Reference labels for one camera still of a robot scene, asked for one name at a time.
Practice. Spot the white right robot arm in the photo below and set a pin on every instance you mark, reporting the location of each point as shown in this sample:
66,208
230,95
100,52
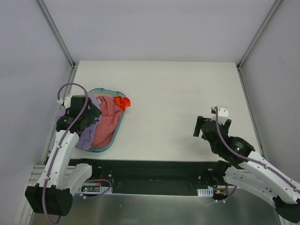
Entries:
245,167

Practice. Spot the left aluminium frame post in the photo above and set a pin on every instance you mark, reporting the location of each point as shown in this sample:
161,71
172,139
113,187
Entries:
53,28

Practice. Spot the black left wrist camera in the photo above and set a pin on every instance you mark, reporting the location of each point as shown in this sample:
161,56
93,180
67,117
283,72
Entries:
77,102

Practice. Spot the left white slotted cable duct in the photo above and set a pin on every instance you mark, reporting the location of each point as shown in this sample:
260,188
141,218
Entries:
92,190

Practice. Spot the right aluminium frame post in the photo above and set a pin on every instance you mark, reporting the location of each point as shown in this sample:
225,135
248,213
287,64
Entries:
271,12

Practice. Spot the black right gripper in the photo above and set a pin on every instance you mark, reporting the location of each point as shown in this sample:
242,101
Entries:
199,125

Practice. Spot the aluminium frame post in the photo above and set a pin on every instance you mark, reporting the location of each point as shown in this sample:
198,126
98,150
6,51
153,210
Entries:
53,28
271,12

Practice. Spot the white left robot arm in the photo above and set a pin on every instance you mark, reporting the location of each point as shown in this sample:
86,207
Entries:
54,191

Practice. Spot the lavender t shirt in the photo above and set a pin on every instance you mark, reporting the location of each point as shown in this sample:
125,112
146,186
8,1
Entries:
87,136

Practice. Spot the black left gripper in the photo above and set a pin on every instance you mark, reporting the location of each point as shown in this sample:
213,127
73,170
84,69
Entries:
94,110

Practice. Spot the pink t shirt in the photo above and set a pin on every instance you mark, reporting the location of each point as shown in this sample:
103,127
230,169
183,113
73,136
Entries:
111,114

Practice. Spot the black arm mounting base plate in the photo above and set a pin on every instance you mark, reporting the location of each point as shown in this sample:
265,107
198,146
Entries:
156,177

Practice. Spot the white slotted cable duct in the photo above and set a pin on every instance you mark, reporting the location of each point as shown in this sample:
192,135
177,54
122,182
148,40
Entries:
92,190
209,192

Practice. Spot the teal plastic laundry basket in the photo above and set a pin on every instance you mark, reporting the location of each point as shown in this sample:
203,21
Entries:
104,92

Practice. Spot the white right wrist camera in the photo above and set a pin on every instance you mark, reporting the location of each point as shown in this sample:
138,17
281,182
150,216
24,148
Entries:
221,113

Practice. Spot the orange red t shirt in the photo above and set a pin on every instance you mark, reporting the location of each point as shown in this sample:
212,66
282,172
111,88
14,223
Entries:
122,102

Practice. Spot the right white slotted cable duct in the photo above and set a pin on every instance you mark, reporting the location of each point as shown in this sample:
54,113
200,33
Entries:
209,192

